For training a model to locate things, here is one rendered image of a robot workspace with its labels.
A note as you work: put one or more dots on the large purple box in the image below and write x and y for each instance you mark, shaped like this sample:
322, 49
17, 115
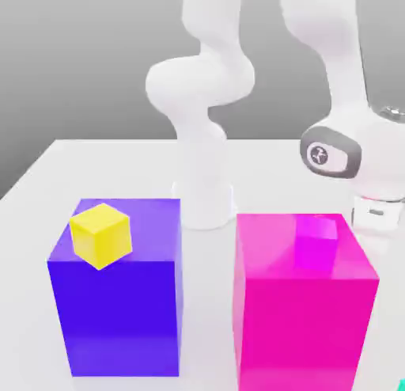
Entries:
120, 308

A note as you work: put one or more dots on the large magenta box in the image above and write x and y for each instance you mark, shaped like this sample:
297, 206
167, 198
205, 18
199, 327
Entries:
303, 334

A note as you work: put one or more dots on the small magenta cube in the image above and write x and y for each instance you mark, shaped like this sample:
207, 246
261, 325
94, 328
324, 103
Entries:
316, 248

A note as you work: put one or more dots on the small teal cube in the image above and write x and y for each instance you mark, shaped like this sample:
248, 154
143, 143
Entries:
402, 386

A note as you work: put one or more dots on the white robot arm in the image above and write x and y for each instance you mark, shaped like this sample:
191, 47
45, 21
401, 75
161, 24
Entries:
202, 80

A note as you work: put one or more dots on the small yellow cube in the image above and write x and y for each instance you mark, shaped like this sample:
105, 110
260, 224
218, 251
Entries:
101, 236

